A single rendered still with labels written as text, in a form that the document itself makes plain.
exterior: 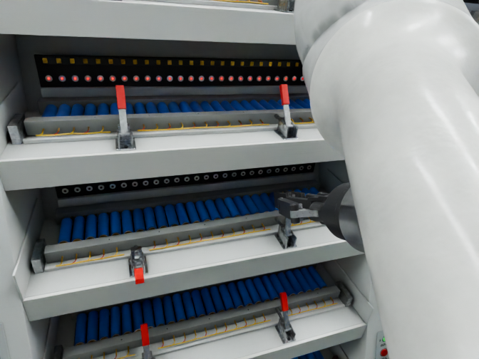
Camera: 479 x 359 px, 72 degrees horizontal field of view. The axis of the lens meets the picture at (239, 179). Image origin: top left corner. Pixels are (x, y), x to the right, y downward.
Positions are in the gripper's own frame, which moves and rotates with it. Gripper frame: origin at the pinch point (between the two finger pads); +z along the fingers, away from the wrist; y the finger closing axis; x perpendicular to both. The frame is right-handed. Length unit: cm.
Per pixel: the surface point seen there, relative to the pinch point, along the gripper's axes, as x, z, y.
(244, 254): -8.6, 1.5, -8.8
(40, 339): -17.8, 6.9, -42.7
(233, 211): -1.9, 9.6, -7.6
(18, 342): -15.2, 1.4, -43.8
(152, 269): -8.4, 1.8, -24.5
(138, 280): -7.4, -5.6, -26.7
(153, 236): -3.8, 5.5, -23.6
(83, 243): -3.3, 5.8, -34.7
